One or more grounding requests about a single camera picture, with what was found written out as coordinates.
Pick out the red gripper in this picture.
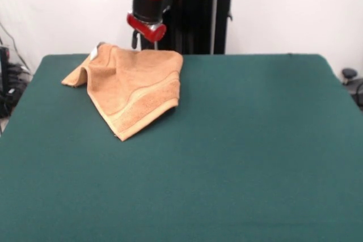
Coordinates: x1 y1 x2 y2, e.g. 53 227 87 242
126 11 167 52

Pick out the black chair caster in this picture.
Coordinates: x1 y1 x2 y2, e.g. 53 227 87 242
341 68 358 86

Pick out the tan terry towel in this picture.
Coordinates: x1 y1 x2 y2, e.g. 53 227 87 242
61 42 184 142

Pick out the grey cable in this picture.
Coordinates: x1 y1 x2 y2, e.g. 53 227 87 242
0 22 31 73

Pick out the black chair base leg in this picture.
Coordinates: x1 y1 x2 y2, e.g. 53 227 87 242
348 79 363 109

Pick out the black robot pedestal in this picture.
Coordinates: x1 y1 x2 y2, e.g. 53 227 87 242
140 0 246 55

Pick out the black power strip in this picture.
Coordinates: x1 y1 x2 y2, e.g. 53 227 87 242
7 63 32 104

